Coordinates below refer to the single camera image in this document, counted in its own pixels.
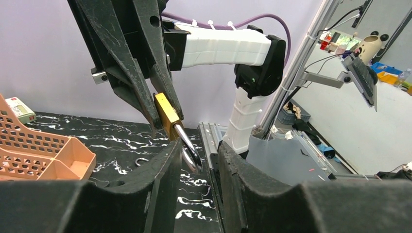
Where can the monitor on arm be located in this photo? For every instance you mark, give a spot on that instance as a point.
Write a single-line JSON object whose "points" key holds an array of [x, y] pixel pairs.
{"points": [[356, 72]]}

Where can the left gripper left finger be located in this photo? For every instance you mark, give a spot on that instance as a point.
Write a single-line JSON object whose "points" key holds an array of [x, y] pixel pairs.
{"points": [[143, 201]]}

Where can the brass padlock with keys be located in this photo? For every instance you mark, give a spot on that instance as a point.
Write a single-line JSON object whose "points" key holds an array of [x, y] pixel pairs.
{"points": [[174, 129]]}

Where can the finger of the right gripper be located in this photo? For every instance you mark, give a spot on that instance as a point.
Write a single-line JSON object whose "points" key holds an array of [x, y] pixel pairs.
{"points": [[149, 17], [107, 45]]}

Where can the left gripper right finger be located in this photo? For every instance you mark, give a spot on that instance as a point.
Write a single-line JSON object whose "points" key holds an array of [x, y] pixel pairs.
{"points": [[254, 202]]}

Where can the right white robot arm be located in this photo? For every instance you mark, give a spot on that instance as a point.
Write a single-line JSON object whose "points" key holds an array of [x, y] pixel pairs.
{"points": [[258, 61]]}

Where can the orange plastic file organizer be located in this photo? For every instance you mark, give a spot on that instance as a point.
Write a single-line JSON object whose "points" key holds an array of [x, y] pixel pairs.
{"points": [[28, 155]]}

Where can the beige panda mug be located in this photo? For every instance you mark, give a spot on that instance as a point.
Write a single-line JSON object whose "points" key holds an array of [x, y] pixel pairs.
{"points": [[370, 46]]}

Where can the right brass padlock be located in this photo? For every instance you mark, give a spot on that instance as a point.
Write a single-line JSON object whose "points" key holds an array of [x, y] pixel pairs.
{"points": [[140, 161]]}

